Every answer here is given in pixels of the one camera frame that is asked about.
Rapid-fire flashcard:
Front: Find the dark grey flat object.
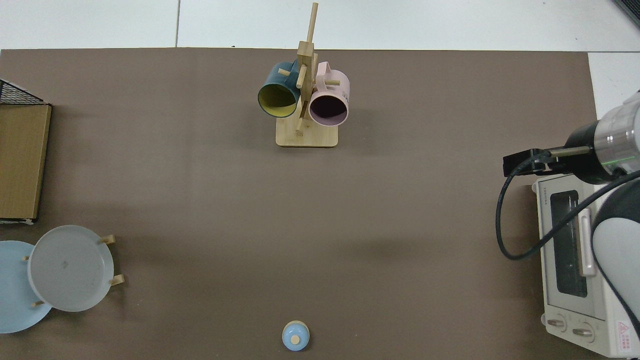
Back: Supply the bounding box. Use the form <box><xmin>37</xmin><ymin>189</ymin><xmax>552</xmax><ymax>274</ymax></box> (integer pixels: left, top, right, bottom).
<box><xmin>612</xmin><ymin>0</ymin><xmax>640</xmax><ymax>28</ymax></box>

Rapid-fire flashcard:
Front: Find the grey plate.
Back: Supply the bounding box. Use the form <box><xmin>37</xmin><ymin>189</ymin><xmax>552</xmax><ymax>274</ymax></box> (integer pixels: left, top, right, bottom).
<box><xmin>27</xmin><ymin>225</ymin><xmax>115</xmax><ymax>313</ymax></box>

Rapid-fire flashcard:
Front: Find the wooden plate rack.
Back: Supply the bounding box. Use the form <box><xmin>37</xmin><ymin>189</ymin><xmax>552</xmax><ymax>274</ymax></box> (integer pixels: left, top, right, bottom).
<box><xmin>22</xmin><ymin>234</ymin><xmax>126</xmax><ymax>307</ymax></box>

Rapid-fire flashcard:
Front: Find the pink mug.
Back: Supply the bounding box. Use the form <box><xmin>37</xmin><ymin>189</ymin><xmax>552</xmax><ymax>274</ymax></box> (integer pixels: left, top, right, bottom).
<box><xmin>308</xmin><ymin>61</ymin><xmax>350</xmax><ymax>127</ymax></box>

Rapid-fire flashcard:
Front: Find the pale toaster oven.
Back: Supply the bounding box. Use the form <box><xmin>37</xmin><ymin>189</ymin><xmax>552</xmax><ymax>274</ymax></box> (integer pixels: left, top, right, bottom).
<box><xmin>531</xmin><ymin>172</ymin><xmax>640</xmax><ymax>358</ymax></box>

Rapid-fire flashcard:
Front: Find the brown table cloth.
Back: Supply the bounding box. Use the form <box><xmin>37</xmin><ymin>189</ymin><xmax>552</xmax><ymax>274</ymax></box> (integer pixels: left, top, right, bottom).
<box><xmin>0</xmin><ymin>48</ymin><xmax>601</xmax><ymax>360</ymax></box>

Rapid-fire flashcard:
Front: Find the wooden cup stand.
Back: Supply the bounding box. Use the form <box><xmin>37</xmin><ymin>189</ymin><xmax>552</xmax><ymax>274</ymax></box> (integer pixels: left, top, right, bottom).
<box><xmin>275</xmin><ymin>2</ymin><xmax>339</xmax><ymax>148</ymax></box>

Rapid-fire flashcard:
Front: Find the small blue round thing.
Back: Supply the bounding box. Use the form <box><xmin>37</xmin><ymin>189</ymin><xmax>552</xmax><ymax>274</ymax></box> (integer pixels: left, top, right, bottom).
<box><xmin>281</xmin><ymin>320</ymin><xmax>311</xmax><ymax>352</ymax></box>

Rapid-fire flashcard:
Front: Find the light blue plate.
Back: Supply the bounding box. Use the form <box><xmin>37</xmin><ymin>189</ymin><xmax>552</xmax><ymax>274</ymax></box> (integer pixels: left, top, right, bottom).
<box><xmin>0</xmin><ymin>240</ymin><xmax>53</xmax><ymax>334</ymax></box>

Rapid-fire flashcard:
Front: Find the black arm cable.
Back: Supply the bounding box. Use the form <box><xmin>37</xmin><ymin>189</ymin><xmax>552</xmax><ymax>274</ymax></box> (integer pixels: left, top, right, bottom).
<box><xmin>495</xmin><ymin>150</ymin><xmax>640</xmax><ymax>261</ymax></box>

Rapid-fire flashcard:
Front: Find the dark blue mug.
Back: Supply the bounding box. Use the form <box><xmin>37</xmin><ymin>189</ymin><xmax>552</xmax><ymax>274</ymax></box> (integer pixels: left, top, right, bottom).
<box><xmin>257</xmin><ymin>61</ymin><xmax>302</xmax><ymax>119</ymax></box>

